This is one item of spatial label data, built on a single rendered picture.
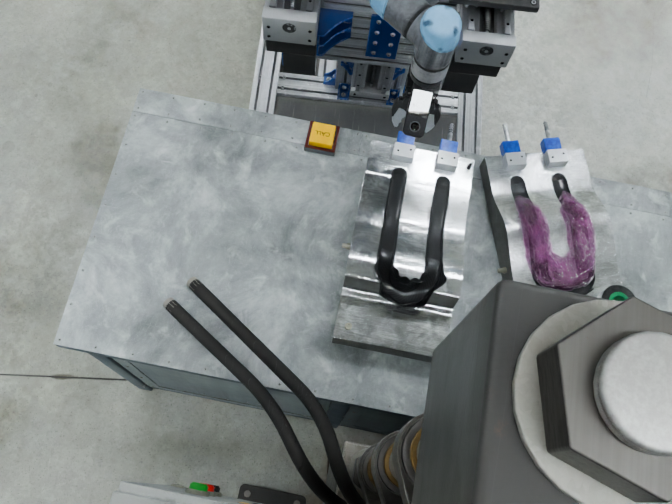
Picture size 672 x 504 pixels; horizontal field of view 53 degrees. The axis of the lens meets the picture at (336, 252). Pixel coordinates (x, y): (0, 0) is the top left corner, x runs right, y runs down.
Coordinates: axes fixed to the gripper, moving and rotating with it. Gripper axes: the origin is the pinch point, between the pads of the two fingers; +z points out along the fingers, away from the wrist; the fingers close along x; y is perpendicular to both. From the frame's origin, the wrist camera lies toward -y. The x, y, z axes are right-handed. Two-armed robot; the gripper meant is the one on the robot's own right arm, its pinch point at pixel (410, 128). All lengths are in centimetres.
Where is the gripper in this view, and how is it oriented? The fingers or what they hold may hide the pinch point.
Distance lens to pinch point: 159.2
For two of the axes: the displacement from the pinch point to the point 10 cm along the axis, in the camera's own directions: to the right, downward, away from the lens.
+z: -0.6, 3.4, 9.4
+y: 1.9, -9.2, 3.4
